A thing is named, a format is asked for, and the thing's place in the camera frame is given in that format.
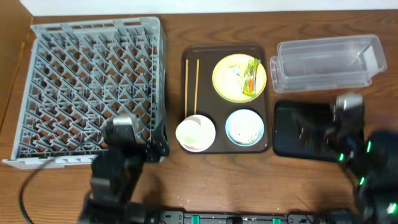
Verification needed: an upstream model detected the small white cup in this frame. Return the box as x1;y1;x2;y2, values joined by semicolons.
175;120;201;147

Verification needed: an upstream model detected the white pink bowl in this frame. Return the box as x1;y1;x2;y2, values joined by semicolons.
178;114;216;152

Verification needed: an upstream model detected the dark brown serving tray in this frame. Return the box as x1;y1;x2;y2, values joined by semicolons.
181;44;272;154

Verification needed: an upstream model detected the black food waste tray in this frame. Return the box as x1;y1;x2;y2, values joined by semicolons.
274;101;350;163

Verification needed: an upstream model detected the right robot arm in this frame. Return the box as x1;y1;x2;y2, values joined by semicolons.
324;106;397;223

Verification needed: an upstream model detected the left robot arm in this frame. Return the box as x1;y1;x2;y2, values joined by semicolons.
78;123;170;223

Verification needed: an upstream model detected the yellow round plate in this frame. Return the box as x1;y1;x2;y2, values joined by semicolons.
212;54;267;103

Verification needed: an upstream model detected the wooden chopstick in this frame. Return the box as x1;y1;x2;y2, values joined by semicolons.
193;59;200;114
184;59;189;118

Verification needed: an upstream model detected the grey plastic dish rack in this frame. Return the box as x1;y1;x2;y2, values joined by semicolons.
6;17;170;169

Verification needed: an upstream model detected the green snack wrapper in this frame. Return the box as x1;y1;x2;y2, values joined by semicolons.
242;58;261;96

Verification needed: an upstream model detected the white tissue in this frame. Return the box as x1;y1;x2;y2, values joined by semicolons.
228;65;240;77

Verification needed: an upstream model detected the light blue bowl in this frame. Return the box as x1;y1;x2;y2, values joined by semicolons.
225;109;265;147

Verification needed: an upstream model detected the clear plastic waste bin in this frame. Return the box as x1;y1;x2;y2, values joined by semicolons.
269;34;387;93

